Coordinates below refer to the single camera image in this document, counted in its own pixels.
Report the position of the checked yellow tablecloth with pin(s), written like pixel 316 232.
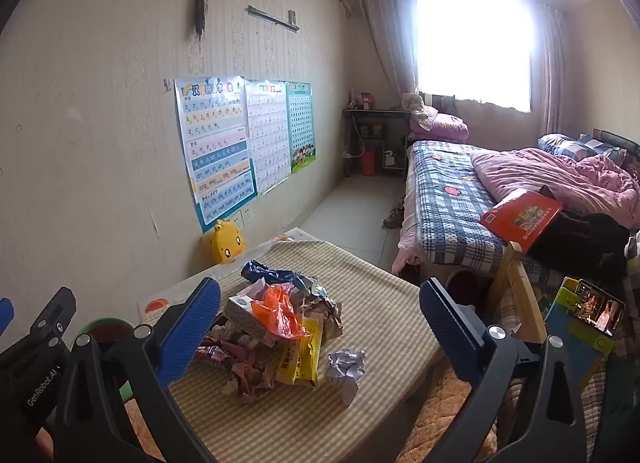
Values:
pixel 380 303

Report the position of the white milk carton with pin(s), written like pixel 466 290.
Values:
pixel 245 315

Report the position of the white chart poster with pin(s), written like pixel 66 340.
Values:
pixel 267 138

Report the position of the pink pillow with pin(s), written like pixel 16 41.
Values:
pixel 442 125

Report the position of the orange plastic bag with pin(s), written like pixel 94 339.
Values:
pixel 277 310

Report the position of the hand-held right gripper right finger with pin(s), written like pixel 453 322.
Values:
pixel 450 328

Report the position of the red book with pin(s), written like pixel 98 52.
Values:
pixel 525 215

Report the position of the pink quilt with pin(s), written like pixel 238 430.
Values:
pixel 560 178

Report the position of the blue bordered letter poster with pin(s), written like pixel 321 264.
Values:
pixel 215 143

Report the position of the wooden chair frame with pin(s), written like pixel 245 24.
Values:
pixel 520 283

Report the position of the green bin with red inside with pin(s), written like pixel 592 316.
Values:
pixel 107 330

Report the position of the crumpled white paper ball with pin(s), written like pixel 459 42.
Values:
pixel 346 370

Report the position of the dark blue snack wrapper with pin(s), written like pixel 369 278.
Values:
pixel 270 273

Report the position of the plaid cloth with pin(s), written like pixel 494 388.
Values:
pixel 607 393

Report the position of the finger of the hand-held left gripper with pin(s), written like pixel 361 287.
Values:
pixel 52 315
pixel 5 315

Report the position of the yellow snack packet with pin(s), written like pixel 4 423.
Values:
pixel 302 358

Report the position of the small red bin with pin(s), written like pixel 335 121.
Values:
pixel 368 163

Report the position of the pink plastic wrapper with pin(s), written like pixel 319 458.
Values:
pixel 225 350

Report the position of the blue plaid pillow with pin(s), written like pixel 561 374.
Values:
pixel 565 145

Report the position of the metal wall rail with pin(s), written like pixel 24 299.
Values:
pixel 272 18

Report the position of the bright window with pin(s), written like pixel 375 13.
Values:
pixel 475 43

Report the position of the brown paper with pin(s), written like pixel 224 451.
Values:
pixel 317 305

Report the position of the smartphone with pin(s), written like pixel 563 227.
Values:
pixel 597 308

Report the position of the beige cloth pile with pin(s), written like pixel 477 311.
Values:
pixel 417 105

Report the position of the black bag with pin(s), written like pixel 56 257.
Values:
pixel 580 243

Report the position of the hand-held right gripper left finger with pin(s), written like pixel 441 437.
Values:
pixel 195 328

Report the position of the green phone stand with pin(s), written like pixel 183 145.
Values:
pixel 562 323

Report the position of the black metal desk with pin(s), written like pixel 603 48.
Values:
pixel 375 114

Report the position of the yellow duck stool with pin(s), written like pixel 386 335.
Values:
pixel 226 243

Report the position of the sheer pink curtain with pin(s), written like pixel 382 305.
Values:
pixel 387 28

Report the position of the pair of dark shoes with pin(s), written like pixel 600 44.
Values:
pixel 394 215

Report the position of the small red box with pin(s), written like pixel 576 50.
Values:
pixel 367 100

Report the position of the green chart poster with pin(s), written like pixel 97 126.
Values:
pixel 301 128

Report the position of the torn tan paper scraps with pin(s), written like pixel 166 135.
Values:
pixel 252 380

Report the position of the bed with plaid sheet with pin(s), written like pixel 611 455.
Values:
pixel 440 193

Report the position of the white wall socket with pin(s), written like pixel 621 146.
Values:
pixel 245 217

